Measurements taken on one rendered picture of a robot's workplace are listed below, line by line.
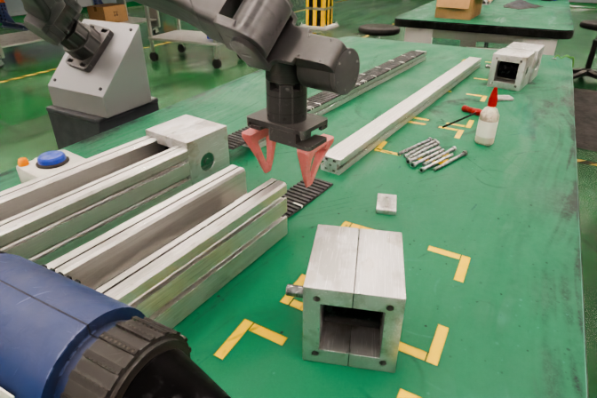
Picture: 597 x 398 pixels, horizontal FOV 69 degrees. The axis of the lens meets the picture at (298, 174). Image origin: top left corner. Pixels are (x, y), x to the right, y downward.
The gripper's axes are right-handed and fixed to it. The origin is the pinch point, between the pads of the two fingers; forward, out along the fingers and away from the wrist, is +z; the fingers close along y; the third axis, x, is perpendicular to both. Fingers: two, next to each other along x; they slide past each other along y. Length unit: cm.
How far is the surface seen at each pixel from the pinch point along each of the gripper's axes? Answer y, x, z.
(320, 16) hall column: -344, 551, 64
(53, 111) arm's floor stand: -76, 3, 6
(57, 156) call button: -30.6, -18.8, -1.8
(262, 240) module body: 4.9, -12.2, 3.1
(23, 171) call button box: -33.4, -22.9, -0.2
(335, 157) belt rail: 0.4, 13.7, 2.5
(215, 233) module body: 4.9, -20.1, -2.7
